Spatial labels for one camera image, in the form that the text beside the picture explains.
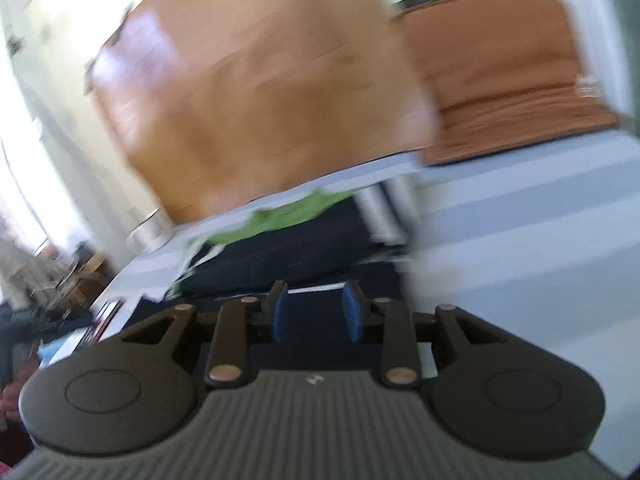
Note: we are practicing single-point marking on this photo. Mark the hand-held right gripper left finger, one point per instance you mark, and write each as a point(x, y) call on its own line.
point(280, 312)

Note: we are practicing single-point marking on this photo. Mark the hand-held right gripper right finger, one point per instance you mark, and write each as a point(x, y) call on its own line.
point(352, 317)

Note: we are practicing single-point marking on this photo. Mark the black knit sweater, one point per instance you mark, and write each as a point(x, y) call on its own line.
point(300, 245)

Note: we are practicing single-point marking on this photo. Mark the white enamel mug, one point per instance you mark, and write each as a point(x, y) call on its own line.
point(149, 230)

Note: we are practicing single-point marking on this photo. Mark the blue white striped sheet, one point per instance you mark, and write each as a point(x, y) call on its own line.
point(500, 240)

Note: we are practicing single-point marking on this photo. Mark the wood pattern board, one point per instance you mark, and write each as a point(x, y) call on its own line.
point(260, 85)

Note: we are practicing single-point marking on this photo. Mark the brown seat cushion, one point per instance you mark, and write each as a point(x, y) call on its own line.
point(500, 75)

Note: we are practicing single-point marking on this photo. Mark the white cushion label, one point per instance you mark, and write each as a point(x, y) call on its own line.
point(586, 86)

